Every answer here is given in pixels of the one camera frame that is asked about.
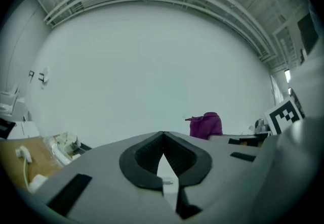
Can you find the white fluffy duster brush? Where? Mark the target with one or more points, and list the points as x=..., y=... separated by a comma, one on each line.
x=24, y=153

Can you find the clear plastic bag of parts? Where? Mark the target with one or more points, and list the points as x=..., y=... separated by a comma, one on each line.
x=63, y=142

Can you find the white toilet with black panel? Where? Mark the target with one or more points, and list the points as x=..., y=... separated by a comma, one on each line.
x=25, y=129

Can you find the large cardboard box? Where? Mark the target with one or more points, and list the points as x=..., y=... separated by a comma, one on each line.
x=40, y=154

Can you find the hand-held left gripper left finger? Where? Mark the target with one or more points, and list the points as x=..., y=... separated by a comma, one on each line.
x=106, y=177

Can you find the black tray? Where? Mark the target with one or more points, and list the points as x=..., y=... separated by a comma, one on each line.
x=82, y=149

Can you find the black wall bracket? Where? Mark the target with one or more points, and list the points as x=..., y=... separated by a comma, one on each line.
x=44, y=77
x=31, y=76

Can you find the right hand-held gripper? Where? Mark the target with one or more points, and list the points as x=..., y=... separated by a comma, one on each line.
x=283, y=116

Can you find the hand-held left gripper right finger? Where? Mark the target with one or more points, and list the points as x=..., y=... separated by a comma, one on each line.
x=222, y=182

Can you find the purple cloth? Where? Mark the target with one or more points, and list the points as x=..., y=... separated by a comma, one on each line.
x=206, y=125

